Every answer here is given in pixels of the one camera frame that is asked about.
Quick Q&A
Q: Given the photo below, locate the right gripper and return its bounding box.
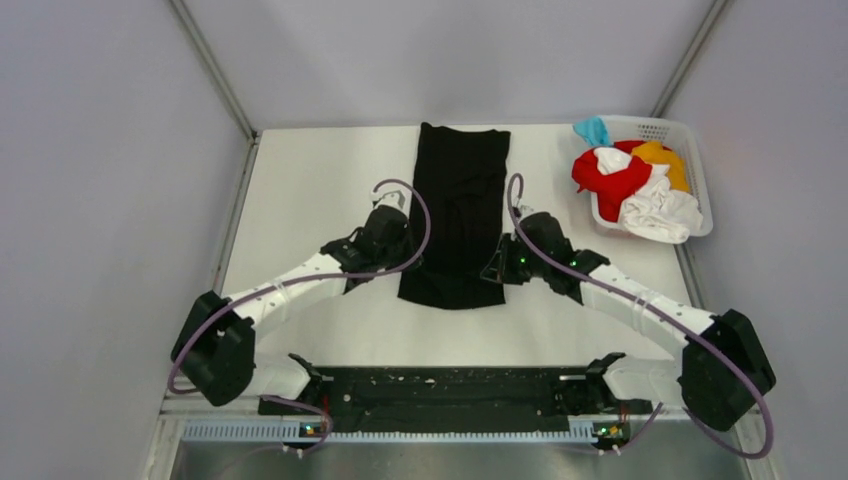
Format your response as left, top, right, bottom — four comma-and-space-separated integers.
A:
483, 232, 550, 285

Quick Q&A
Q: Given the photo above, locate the light blue t shirt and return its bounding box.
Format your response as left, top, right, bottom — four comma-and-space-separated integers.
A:
572, 116, 613, 148

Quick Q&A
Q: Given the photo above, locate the aluminium frame rail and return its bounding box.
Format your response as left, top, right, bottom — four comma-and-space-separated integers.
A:
142, 410, 783, 479

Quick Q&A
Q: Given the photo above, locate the corner metal post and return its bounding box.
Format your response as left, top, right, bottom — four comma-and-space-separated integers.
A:
166, 0, 258, 143
650, 0, 734, 118

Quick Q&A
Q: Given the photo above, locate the black t shirt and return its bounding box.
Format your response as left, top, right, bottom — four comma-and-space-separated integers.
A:
398, 122, 511, 310

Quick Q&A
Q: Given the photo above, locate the left corner metal post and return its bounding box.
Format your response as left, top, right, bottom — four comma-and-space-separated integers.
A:
166, 0, 258, 143

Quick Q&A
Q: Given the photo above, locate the red t shirt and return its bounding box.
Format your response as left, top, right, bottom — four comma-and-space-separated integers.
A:
572, 140, 652, 223

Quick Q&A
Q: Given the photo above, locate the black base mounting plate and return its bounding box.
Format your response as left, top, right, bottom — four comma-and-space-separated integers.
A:
297, 366, 653, 434

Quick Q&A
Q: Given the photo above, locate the yellow t shirt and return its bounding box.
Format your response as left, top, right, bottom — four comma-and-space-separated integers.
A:
631, 141, 691, 193

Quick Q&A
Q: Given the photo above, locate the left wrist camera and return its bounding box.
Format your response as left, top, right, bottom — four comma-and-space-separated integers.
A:
370, 189, 407, 212

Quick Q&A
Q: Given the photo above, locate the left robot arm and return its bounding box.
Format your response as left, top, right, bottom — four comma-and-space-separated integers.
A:
171, 205, 415, 414

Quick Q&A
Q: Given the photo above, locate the white t shirt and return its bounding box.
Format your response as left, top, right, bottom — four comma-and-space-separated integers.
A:
591, 152, 712, 244

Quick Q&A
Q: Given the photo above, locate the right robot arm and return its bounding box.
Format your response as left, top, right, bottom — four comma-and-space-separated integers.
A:
481, 212, 776, 431

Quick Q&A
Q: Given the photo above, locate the right corner metal post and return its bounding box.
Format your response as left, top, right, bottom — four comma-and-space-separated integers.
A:
650, 0, 734, 118

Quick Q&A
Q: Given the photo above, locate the white plastic laundry basket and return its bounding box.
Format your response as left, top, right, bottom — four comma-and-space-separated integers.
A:
572, 115, 713, 245

